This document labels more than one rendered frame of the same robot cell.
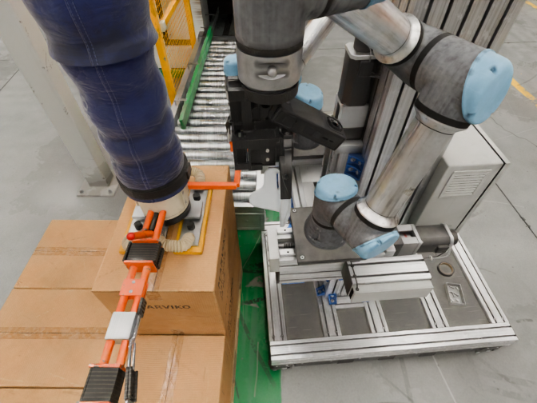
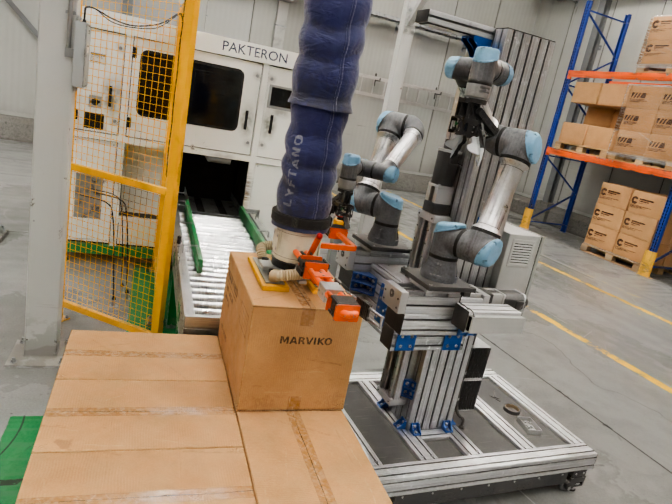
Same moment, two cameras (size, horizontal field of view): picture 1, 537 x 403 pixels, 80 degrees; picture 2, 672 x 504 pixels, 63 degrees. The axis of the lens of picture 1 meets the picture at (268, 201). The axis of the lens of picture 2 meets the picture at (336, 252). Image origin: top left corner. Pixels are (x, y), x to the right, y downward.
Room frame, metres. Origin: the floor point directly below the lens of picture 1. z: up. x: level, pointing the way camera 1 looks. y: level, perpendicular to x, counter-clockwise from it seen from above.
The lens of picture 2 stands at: (-1.20, 0.96, 1.62)
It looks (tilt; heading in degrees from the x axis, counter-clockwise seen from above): 15 degrees down; 339
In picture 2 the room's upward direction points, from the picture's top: 11 degrees clockwise
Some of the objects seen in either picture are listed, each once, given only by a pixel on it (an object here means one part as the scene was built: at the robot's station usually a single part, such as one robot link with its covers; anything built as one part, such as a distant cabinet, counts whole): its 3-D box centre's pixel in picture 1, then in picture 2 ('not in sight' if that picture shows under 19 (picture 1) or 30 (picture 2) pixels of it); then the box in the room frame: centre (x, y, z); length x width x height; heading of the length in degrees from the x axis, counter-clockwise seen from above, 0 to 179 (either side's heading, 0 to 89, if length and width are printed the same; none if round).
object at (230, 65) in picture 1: (236, 73); (350, 166); (1.05, 0.11, 1.38); 0.09 x 0.08 x 0.11; 135
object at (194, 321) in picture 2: (200, 208); (261, 324); (1.12, 0.37, 0.58); 0.70 x 0.03 x 0.06; 90
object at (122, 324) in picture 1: (123, 328); (330, 292); (0.30, 0.38, 1.07); 0.07 x 0.07 x 0.04; 0
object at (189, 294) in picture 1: (181, 246); (282, 324); (0.76, 0.38, 0.74); 0.60 x 0.40 x 0.40; 0
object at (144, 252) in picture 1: (144, 255); (312, 267); (0.52, 0.38, 1.07); 0.10 x 0.08 x 0.06; 90
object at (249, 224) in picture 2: not in sight; (261, 236); (2.64, 0.09, 0.60); 1.60 x 0.10 x 0.09; 0
